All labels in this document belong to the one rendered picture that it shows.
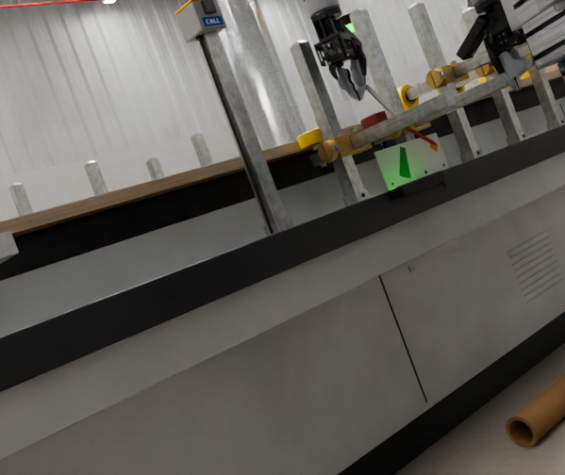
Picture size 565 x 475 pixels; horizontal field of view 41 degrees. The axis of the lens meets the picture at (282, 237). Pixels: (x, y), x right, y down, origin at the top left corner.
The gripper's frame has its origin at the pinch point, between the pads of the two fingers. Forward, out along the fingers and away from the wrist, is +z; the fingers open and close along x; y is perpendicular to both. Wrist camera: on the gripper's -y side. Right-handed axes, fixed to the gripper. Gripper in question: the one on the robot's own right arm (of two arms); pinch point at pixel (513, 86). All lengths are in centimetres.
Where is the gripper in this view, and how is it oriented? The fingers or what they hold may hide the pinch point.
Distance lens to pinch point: 187.2
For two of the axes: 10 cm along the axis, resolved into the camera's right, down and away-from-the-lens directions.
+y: 6.1, -2.4, -7.6
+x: 7.1, -2.7, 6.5
